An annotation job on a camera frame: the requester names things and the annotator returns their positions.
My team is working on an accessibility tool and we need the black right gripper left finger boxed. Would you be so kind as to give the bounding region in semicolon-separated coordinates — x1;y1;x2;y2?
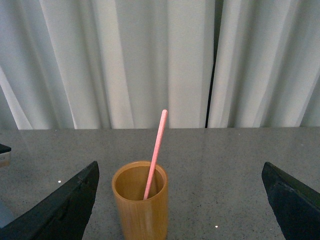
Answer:
0;161;100;240

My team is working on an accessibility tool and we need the bamboo chopstick holder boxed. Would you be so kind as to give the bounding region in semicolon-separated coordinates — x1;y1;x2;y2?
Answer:
111;160;169;240

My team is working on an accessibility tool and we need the pink chopstick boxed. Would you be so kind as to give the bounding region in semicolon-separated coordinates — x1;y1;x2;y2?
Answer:
143;109;168;200

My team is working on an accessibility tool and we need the black and beige box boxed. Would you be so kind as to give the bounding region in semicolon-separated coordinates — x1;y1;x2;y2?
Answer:
0;144;12;168

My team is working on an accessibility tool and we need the white curtain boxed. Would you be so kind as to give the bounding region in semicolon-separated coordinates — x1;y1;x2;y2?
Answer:
0;0;320;130

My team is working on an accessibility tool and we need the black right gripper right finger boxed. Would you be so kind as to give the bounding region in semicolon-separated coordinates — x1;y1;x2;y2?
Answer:
261;162;320;240

